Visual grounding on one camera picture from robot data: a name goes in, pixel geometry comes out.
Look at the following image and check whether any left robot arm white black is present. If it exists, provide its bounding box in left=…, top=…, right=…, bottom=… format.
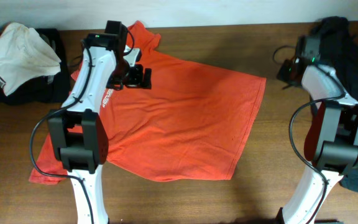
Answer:
left=47, top=21, right=152, bottom=223

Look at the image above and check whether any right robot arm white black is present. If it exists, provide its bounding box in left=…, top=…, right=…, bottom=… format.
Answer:
left=275, top=35, right=358, bottom=224

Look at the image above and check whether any black garment on right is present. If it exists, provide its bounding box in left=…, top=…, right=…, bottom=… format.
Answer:
left=310, top=16, right=358, bottom=192

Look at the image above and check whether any black folded garment on left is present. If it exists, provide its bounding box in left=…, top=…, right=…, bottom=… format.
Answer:
left=0, top=29, right=70, bottom=105

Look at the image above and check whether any white crumpled garment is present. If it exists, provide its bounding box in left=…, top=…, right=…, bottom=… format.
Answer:
left=0, top=22, right=61, bottom=96

